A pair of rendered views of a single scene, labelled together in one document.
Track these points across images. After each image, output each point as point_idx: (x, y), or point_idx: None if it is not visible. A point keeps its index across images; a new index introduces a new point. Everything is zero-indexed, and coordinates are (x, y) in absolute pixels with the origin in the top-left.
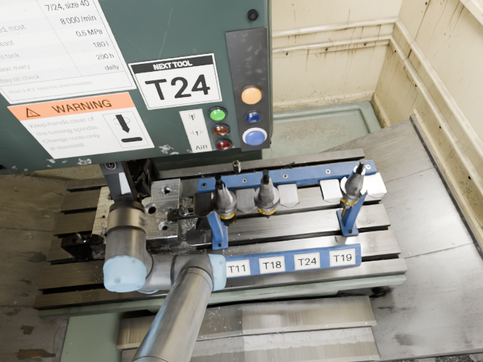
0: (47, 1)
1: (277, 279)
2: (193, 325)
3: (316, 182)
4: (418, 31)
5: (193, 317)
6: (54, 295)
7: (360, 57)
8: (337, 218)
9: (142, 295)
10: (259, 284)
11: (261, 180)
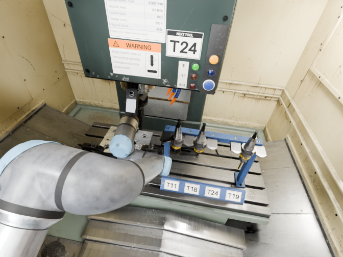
0: None
1: (192, 199)
2: (152, 169)
3: (228, 143)
4: (295, 94)
5: (153, 167)
6: None
7: (261, 104)
8: (234, 176)
9: None
10: (181, 198)
11: (200, 129)
